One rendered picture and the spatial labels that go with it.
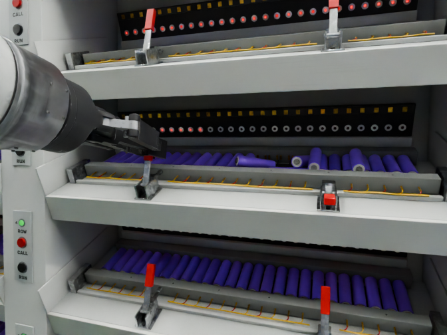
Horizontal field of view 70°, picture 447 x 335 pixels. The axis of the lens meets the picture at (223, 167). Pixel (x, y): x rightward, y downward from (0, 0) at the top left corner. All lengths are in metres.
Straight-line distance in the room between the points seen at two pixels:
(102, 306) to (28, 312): 0.13
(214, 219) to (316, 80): 0.23
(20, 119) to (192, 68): 0.25
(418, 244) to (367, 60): 0.23
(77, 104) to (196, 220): 0.23
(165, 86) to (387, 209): 0.34
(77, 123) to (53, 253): 0.35
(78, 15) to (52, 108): 0.42
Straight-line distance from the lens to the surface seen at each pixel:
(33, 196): 0.62
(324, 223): 0.43
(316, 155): 0.51
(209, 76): 0.46
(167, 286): 0.58
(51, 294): 0.65
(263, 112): 0.58
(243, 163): 0.50
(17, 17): 0.67
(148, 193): 0.49
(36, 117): 0.30
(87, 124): 0.34
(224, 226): 0.46
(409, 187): 0.49
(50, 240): 0.63
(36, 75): 0.30
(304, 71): 0.43
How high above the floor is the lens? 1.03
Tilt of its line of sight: 3 degrees down
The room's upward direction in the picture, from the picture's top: 1 degrees clockwise
